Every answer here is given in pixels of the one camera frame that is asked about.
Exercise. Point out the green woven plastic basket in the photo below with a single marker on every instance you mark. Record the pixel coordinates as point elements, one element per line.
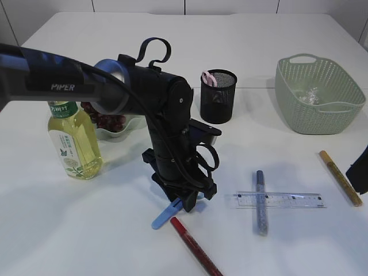
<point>341,97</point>

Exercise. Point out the clear plastic sheet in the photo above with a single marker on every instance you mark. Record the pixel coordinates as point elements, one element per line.
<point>310,96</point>

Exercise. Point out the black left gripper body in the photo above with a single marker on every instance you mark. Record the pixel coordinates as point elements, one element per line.
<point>177,162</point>

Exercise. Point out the yellow tea bottle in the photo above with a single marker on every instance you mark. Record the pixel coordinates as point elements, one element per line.
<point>73,135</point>

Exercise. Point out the purple artificial grape bunch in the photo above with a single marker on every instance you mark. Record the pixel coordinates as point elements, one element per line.
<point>110,122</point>

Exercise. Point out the blue scissors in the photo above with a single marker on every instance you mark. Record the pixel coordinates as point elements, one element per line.
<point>173,208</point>

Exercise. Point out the clear plastic ruler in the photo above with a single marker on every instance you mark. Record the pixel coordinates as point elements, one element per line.
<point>245,200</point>

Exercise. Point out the silver glitter pen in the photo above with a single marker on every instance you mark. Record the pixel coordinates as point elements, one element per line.
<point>261,211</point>

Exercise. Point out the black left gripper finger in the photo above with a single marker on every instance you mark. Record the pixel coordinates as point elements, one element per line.
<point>187,197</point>
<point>209,191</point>

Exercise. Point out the red glitter pen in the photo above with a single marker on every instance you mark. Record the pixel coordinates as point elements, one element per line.
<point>195,248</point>

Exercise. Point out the green wavy glass plate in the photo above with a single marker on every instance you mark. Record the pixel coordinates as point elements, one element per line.
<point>132,123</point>

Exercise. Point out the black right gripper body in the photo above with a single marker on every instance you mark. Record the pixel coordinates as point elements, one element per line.
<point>357,173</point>

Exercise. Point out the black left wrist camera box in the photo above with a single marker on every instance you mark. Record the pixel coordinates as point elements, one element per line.
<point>202,133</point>

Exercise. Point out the gold glitter pen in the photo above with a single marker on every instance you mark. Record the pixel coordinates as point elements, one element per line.
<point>341,179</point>

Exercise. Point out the pink scissors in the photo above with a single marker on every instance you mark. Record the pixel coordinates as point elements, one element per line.
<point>208,79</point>

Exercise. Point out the black mesh pen holder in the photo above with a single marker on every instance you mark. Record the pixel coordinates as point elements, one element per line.
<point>216,103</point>

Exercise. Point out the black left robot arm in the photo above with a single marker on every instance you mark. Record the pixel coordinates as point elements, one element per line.
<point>123,87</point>

